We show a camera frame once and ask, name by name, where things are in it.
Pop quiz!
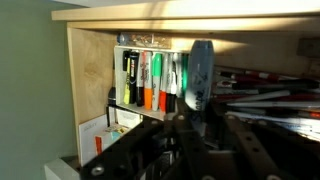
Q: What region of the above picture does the white printed card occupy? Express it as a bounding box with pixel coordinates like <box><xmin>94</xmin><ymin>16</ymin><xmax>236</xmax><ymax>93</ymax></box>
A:
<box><xmin>114</xmin><ymin>107</ymin><xmax>143</xmax><ymax>130</ymax></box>

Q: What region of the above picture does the yellow highlighter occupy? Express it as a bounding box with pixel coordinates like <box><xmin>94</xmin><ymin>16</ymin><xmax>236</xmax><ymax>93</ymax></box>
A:
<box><xmin>122</xmin><ymin>57</ymin><xmax>132</xmax><ymax>105</ymax></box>

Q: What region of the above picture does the white cardboard box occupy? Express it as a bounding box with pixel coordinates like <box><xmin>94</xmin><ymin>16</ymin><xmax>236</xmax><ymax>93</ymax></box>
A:
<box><xmin>78</xmin><ymin>113</ymin><xmax>110</xmax><ymax>167</ymax></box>

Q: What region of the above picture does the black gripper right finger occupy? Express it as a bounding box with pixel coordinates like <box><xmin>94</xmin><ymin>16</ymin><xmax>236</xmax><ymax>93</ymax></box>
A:
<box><xmin>213</xmin><ymin>113</ymin><xmax>320</xmax><ymax>180</ymax></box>

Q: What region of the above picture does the white pen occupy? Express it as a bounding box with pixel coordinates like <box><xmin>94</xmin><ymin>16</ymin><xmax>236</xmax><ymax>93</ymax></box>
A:
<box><xmin>228</xmin><ymin>89</ymin><xmax>292</xmax><ymax>104</ymax></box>
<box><xmin>226</xmin><ymin>100</ymin><xmax>320</xmax><ymax>110</ymax></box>

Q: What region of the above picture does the red cap marker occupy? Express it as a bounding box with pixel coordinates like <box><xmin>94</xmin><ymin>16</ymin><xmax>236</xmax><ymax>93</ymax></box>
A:
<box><xmin>158</xmin><ymin>53</ymin><xmax>170</xmax><ymax>113</ymax></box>

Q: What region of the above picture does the orange sharpie marker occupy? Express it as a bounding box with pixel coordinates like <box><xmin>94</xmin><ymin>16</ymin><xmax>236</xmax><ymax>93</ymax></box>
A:
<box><xmin>143</xmin><ymin>51</ymin><xmax>154</xmax><ymax>111</ymax></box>

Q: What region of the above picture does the small orange teal box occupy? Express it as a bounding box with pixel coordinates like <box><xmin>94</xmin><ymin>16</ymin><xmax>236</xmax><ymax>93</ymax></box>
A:
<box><xmin>93</xmin><ymin>123</ymin><xmax>131</xmax><ymax>156</ymax></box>

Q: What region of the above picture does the dark green marker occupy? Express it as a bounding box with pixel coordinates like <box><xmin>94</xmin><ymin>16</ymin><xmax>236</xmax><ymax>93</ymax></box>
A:
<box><xmin>181</xmin><ymin>53</ymin><xmax>190</xmax><ymax>98</ymax></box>

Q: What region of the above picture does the light wooden drawer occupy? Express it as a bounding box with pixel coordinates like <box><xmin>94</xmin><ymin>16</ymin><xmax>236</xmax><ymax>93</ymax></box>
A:
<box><xmin>50</xmin><ymin>0</ymin><xmax>320</xmax><ymax>168</ymax></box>

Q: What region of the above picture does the black cap white marker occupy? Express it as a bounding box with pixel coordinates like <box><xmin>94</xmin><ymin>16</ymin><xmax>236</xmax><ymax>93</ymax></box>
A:
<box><xmin>166</xmin><ymin>53</ymin><xmax>178</xmax><ymax>114</ymax></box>

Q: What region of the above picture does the clear bag of pins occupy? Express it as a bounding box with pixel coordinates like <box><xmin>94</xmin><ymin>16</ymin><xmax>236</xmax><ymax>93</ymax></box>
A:
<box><xmin>116</xmin><ymin>31</ymin><xmax>173</xmax><ymax>50</ymax></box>

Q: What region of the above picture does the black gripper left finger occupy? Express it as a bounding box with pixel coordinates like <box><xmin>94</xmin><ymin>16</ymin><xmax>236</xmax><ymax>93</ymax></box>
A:
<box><xmin>79</xmin><ymin>98</ymin><xmax>216</xmax><ymax>180</ymax></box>

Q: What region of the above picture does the white marker organizer tray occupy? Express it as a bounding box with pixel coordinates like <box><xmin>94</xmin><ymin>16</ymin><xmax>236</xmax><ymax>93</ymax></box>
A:
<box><xmin>113</xmin><ymin>45</ymin><xmax>189</xmax><ymax>122</ymax></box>

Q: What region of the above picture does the red label black-cap sharpie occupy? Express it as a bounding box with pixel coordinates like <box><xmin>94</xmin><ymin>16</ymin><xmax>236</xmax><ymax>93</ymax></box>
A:
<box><xmin>135</xmin><ymin>51</ymin><xmax>146</xmax><ymax>108</ymax></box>

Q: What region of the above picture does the black pen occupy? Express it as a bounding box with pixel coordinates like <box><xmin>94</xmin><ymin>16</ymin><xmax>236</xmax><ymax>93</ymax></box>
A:
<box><xmin>219</xmin><ymin>79</ymin><xmax>320</xmax><ymax>92</ymax></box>

